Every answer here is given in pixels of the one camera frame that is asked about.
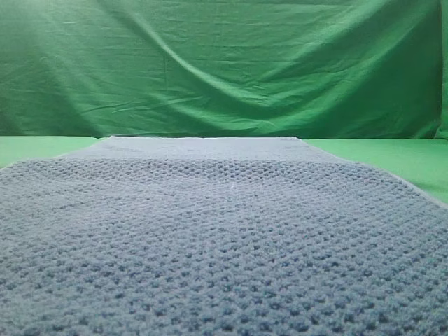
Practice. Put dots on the blue waffle-weave towel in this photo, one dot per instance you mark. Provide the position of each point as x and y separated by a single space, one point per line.
143 236

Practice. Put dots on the green backdrop cloth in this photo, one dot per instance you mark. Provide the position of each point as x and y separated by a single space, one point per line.
308 69

